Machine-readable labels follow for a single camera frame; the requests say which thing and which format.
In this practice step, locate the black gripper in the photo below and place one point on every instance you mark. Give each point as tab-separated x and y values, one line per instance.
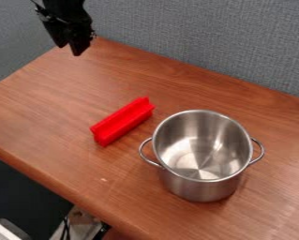
67	22

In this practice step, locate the red plastic block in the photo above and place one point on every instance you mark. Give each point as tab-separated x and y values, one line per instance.
122	121

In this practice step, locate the stainless steel pot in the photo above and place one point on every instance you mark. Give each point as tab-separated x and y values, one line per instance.
202	151

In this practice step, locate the metal table leg bracket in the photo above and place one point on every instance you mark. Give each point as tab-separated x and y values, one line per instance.
80	226

